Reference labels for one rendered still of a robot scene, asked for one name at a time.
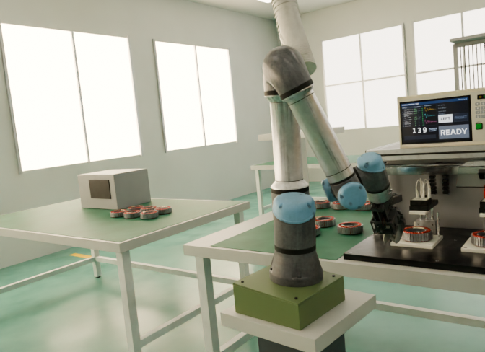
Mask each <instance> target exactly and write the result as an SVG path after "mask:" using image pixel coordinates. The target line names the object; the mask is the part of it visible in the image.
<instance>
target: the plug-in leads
mask: <svg viewBox="0 0 485 352"><path fill-rule="evenodd" d="M425 180H426V181H427V182H426V183H427V186H428V198H431V187H430V184H429V182H428V180H427V179H424V181H425ZM418 181H419V182H420V185H421V192H420V193H421V195H420V198H426V197H427V195H425V191H424V186H425V184H426V183H424V182H423V181H421V178H420V180H417V182H416V187H417V183H418ZM416 197H417V198H419V193H418V190H417V188H416Z"/></svg>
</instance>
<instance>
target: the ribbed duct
mask: <svg viewBox="0 0 485 352"><path fill-rule="evenodd" d="M271 3H272V7H273V11H274V16H275V20H276V24H277V28H278V32H279V37H280V40H281V44H282V45H288V46H290V47H293V48H295V49H296V50H298V51H299V52H300V54H301V55H302V57H303V59H304V61H305V65H306V67H307V70H308V72H309V74H310V75H312V74H313V73H314V72H315V70H316V68H317V66H316V63H315V59H314V57H313V53H312V51H311V49H310V45H309V43H308V40H307V36H306V34H305V31H304V27H303V24H302V19H301V15H300V11H299V7H298V3H297V0H271Z"/></svg>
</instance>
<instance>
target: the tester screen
mask: <svg viewBox="0 0 485 352"><path fill-rule="evenodd" d="M456 113H468V121H458V122H449V123H439V121H438V115H447V114H456ZM401 115H402V128H403V142H404V143H407V142H421V141H447V140H461V139H470V126H469V138H448V139H439V126H453V125H463V124H469V110H468V97H463V98H456V99H448V100H435V101H428V102H415V103H408V104H401ZM419 127H427V131H428V133H415V134H412V132H411V128H419ZM432 134H436V138H429V139H416V140H404V136H420V135H432Z"/></svg>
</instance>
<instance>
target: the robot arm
mask: <svg viewBox="0 0 485 352"><path fill-rule="evenodd" d="M262 75H263V88H264V97H265V98H266V99H267V100H268V101H269V102H270V108H271V129H272V139H273V150H274V171H275V182H274V183H273V184H272V186H271V200H272V203H271V210H272V213H273V218H274V248H275V251H274V256H273V259H272V261H271V267H270V269H269V278H270V279H271V281H272V282H274V283H276V284H278V285H280V286H287V287H306V286H312V285H315V284H317V283H319V282H321V281H322V279H323V269H322V266H321V265H320V261H319V258H318V254H317V252H316V233H315V212H316V207H315V201H314V199H313V197H312V196H310V194H309V184H308V183H307V182H306V181H305V180H304V179H303V168H302V145H301V133H300V129H302V132H303V133H304V135H305V138H306V139H307V142H308V143H309V145H310V147H311V149H312V151H313V153H314V155H315V157H316V158H317V160H318V162H319V164H320V166H321V168H322V170H323V171H324V173H325V176H326V177H327V178H326V179H324V180H322V182H321V185H322V187H323V190H324V192H325V195H326V197H327V199H328V201H329V202H334V201H339V203H340V204H341V205H342V206H343V207H345V208H347V209H349V210H357V209H359V208H361V207H363V205H364V204H365V203H366V200H367V198H368V199H369V201H370V203H371V205H372V206H371V211H372V215H373V216H372V219H371V221H370V223H371V226H372V230H373V232H374V234H375V232H376V231H377V233H378V234H384V237H383V241H384V242H385V243H386V242H387V241H388V240H389V239H391V240H392V241H393V242H395V243H396V244H397V243H399V242H400V240H401V237H402V234H403V230H404V228H405V225H406V220H405V218H404V216H403V214H401V212H400V209H399V208H397V206H393V205H394V204H397V203H399V202H401V201H402V195H401V194H396V193H392V191H393V189H392V188H391V187H390V183H389V179H388V175H387V172H386V169H385V165H384V162H383V159H382V157H381V155H379V154H378V153H376V152H367V153H364V154H362V155H361V156H360V157H358V158H357V165H356V166H355V167H352V166H351V164H350V162H349V160H348V158H347V156H346V154H345V152H344V150H343V148H342V146H341V144H340V142H339V140H338V138H337V136H336V134H335V132H334V131H333V129H332V127H331V124H330V123H329V121H328V119H327V117H326V115H325V113H324V111H323V109H322V107H321V105H320V103H319V101H318V99H317V97H316V96H315V93H314V91H313V86H314V83H313V81H312V79H311V77H310V74H309V72H308V70H307V67H306V65H305V61H304V59H303V57H302V55H301V54H300V52H299V51H298V50H296V49H295V48H293V47H290V46H288V45H281V46H278V47H275V48H273V49H272V50H270V51H269V52H268V53H267V54H266V57H265V58H264V60H263V65H262ZM373 223H374V225H375V228H373V225H372V224H373Z"/></svg>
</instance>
